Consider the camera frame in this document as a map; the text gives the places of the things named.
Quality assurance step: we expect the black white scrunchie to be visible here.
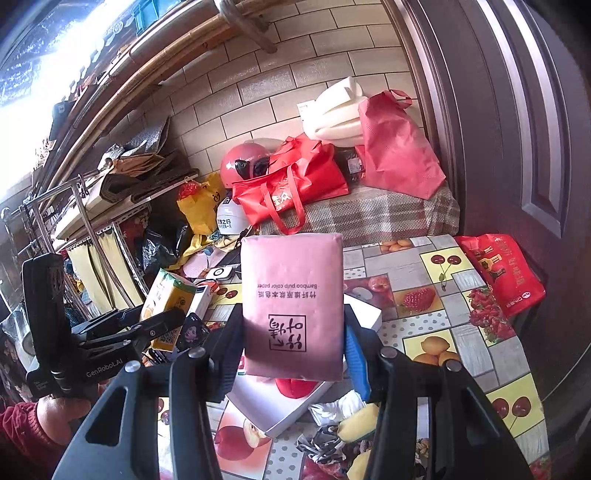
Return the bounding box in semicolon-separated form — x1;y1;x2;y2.
295;424;346;465

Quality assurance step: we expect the pink tissue pack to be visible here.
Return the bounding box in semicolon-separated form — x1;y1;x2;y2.
240;233;345;382

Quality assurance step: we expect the person's left hand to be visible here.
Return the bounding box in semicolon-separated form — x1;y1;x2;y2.
36;397;91;446

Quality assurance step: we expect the photo card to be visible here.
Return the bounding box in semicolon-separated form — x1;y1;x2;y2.
175;313;211;352

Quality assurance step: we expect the white power bank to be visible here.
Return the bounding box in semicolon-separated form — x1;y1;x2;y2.
187;284;212;320

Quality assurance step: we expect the yellow green scouring sponge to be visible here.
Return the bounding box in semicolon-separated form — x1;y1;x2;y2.
337;403;380;443

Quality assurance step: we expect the yellow sponge block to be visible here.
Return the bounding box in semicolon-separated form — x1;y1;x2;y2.
346;450;372;480

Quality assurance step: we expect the metal shelf rack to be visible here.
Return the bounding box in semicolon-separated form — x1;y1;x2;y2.
1;169;199;297

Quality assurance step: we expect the yellow plastic bag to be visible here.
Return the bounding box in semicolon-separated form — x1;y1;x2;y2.
176;172;226;236

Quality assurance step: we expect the white cardboard box lid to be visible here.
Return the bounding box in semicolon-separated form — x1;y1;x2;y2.
225;292;384;439

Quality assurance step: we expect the white cloth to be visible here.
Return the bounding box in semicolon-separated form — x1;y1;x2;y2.
308;390;366;427

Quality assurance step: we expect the fruit pattern tablecloth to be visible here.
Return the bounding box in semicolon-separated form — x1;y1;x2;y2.
207;235;551;479

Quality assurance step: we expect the red gift bag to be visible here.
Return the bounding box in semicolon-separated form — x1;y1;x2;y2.
456;234;546;317

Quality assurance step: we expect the red plush apple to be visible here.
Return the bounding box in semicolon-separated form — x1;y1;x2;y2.
274;378;318;399

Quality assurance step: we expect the red tote bag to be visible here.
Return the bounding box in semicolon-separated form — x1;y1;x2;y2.
232;134;349;235

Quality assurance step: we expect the plaid cloth cover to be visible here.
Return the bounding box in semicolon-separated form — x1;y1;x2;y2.
257;181;462;248

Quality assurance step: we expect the red fabric bag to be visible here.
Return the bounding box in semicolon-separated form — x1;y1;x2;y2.
356;90;446;200

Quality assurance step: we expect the dark wooden door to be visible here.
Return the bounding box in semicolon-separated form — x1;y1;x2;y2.
382;0;591;416

